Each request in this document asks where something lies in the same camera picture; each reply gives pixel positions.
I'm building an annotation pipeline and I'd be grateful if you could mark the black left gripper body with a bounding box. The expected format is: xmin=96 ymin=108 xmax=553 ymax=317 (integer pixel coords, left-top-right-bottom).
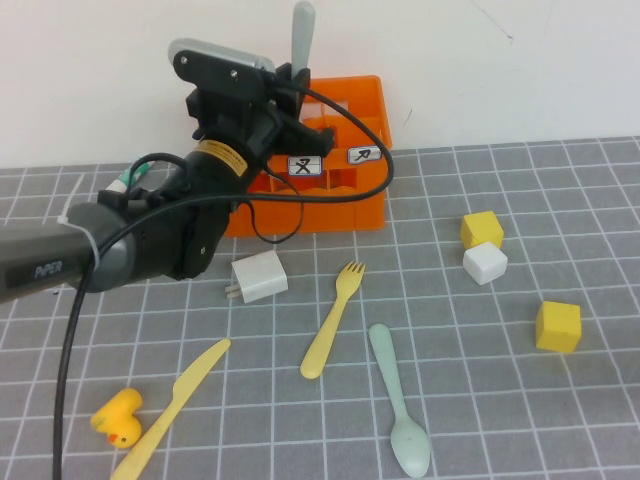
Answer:
xmin=185 ymin=84 xmax=335 ymax=166

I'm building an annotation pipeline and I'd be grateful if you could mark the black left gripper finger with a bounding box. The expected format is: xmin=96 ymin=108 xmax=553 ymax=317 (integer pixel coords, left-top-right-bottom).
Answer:
xmin=274 ymin=62 xmax=297 ymax=124
xmin=295 ymin=67 xmax=312 ymax=124

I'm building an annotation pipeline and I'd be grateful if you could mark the grey plastic spoon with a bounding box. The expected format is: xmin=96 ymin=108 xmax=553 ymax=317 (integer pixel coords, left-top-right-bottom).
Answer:
xmin=291 ymin=1 xmax=316 ymax=76

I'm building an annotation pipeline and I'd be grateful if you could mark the yellow plastic knife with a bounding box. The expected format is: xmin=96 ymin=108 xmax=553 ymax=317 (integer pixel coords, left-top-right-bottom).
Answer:
xmin=109 ymin=338 xmax=233 ymax=480

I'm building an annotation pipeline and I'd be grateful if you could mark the yellow rubber duck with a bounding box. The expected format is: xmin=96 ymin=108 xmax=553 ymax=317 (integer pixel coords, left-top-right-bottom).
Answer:
xmin=90 ymin=388 xmax=145 ymax=450

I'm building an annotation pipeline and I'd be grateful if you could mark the pale green plastic spoon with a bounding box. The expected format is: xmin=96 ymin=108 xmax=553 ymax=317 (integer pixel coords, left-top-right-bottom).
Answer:
xmin=368 ymin=322 xmax=432 ymax=479

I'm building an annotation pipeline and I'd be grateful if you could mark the orange plastic cutlery crate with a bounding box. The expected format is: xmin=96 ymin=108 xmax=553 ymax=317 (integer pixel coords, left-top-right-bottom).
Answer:
xmin=222 ymin=74 xmax=394 ymax=238

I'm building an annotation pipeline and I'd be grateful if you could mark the white handwritten paper label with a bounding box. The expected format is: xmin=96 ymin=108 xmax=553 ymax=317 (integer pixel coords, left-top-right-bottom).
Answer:
xmin=347 ymin=145 xmax=384 ymax=165
xmin=287 ymin=155 xmax=324 ymax=177

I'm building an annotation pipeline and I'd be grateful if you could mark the white green glue stick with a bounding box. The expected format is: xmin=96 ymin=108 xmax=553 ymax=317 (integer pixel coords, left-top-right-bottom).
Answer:
xmin=110 ymin=158 xmax=152 ymax=194

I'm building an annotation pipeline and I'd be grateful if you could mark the white USB charger plug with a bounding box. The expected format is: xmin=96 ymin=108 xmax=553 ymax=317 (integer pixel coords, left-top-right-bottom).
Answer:
xmin=223 ymin=249 xmax=290 ymax=305

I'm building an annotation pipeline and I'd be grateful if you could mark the white zip tie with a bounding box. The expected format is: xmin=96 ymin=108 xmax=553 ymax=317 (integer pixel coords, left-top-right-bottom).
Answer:
xmin=58 ymin=214 xmax=104 ymax=262

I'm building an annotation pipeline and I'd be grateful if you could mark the yellow plastic fork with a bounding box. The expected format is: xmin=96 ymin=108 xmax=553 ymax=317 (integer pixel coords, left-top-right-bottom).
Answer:
xmin=299 ymin=260 xmax=367 ymax=380

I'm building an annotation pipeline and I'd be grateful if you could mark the yellow foam cube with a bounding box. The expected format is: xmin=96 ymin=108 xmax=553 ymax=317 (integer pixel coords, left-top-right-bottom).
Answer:
xmin=535 ymin=300 xmax=583 ymax=354
xmin=460 ymin=210 xmax=505 ymax=250

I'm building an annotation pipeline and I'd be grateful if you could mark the white foam cube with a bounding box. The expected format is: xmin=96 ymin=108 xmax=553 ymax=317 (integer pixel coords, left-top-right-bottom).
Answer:
xmin=462 ymin=242 xmax=509 ymax=286

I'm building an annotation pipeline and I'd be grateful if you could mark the grey white-grid tablecloth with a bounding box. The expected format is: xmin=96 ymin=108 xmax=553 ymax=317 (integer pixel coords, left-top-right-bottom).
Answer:
xmin=0 ymin=135 xmax=640 ymax=480

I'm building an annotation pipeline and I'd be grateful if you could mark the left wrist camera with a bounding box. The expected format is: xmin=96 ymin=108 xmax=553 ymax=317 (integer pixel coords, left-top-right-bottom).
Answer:
xmin=168 ymin=38 xmax=276 ymax=101

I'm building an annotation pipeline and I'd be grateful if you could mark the thin black cable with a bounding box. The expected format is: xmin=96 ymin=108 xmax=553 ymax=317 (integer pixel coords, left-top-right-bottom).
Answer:
xmin=232 ymin=167 xmax=305 ymax=245

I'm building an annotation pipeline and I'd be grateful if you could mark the thick black camera cable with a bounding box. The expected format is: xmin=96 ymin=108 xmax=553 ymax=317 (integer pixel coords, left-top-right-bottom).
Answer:
xmin=52 ymin=84 xmax=396 ymax=480

